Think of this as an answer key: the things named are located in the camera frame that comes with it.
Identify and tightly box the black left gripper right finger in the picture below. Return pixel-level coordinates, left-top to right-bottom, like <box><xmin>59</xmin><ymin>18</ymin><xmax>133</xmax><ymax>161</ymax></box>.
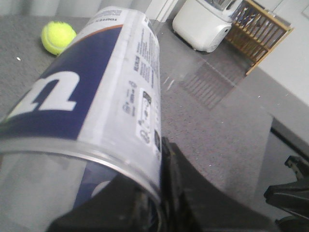
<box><xmin>162</xmin><ymin>137</ymin><xmax>279</xmax><ymax>232</ymax></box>

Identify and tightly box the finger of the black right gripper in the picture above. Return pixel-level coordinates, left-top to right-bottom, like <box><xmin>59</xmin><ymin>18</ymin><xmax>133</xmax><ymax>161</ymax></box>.
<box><xmin>264</xmin><ymin>156</ymin><xmax>309</xmax><ymax>225</ymax></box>

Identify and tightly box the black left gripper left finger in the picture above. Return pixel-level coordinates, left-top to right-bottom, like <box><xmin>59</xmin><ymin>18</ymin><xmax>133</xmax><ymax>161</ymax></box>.
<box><xmin>47</xmin><ymin>175</ymin><xmax>161</xmax><ymax>232</ymax></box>

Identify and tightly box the clear Wilson tennis ball can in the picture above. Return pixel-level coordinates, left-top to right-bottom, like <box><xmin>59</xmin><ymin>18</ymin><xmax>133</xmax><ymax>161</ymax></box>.
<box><xmin>0</xmin><ymin>6</ymin><xmax>166</xmax><ymax>232</ymax></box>

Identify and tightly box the far-right yellow tennis ball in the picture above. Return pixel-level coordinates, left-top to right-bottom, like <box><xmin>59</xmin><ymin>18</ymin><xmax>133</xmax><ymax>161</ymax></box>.
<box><xmin>41</xmin><ymin>21</ymin><xmax>76</xmax><ymax>56</ymax></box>

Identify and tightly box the wooden slatted rack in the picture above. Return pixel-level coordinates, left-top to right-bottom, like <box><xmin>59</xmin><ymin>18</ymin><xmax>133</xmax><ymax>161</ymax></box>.
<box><xmin>225</xmin><ymin>0</ymin><xmax>294</xmax><ymax>75</ymax></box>

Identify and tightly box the white appliance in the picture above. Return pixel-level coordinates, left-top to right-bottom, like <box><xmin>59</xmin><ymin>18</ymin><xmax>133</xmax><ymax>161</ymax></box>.
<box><xmin>172</xmin><ymin>0</ymin><xmax>242</xmax><ymax>53</ymax></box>

